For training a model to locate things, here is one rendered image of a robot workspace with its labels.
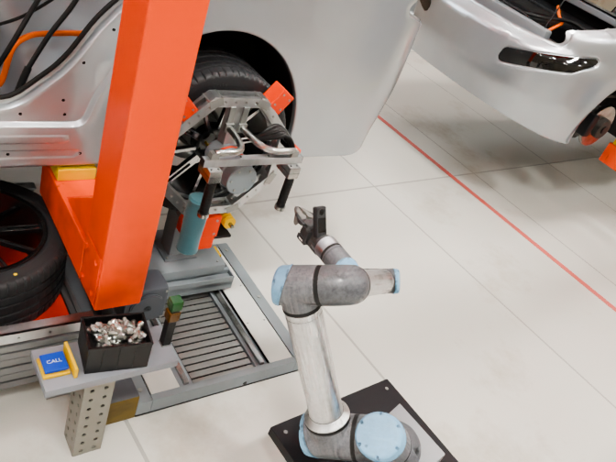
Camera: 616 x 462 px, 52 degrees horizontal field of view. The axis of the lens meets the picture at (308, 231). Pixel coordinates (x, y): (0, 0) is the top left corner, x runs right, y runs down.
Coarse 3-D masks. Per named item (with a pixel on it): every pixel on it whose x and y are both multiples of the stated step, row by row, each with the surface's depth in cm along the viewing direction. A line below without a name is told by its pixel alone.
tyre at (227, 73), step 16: (208, 48) 246; (208, 64) 235; (224, 64) 237; (240, 64) 244; (192, 80) 228; (208, 80) 230; (224, 80) 234; (240, 80) 238; (256, 80) 242; (192, 96) 231; (176, 208) 262
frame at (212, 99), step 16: (208, 96) 228; (224, 96) 229; (240, 96) 234; (256, 96) 238; (208, 112) 229; (272, 112) 245; (272, 144) 262; (272, 176) 268; (176, 192) 248; (256, 192) 269; (224, 208) 265
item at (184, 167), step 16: (224, 112) 246; (256, 112) 255; (192, 128) 244; (208, 128) 247; (256, 128) 271; (192, 144) 250; (192, 160) 253; (176, 176) 254; (192, 176) 275; (224, 192) 271
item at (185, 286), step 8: (216, 248) 311; (216, 272) 300; (224, 272) 303; (168, 280) 286; (176, 280) 289; (184, 280) 291; (192, 280) 292; (200, 280) 294; (208, 280) 293; (216, 280) 296; (224, 280) 299; (232, 280) 302; (176, 288) 284; (184, 288) 287; (192, 288) 290; (200, 288) 293; (208, 288) 296; (216, 288) 299; (224, 288) 302; (168, 296) 285
